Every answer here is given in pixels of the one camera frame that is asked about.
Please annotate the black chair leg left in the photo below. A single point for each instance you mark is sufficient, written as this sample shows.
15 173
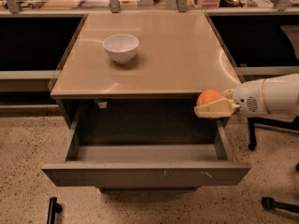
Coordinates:
54 209

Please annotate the grey open top drawer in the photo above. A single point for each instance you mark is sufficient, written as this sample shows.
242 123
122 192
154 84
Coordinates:
145 146

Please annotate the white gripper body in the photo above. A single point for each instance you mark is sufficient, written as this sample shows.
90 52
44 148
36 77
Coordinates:
249 99

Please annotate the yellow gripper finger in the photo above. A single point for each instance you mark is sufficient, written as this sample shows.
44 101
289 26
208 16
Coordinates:
219 108
228 93

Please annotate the grey cabinet with beige top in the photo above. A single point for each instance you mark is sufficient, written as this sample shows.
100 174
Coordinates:
178 56

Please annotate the orange fruit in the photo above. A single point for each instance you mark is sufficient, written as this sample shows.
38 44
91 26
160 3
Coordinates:
207 96

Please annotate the white ceramic bowl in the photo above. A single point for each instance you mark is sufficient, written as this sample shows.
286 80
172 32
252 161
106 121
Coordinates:
121 48

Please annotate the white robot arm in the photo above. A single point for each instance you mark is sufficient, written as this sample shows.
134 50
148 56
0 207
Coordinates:
281 93

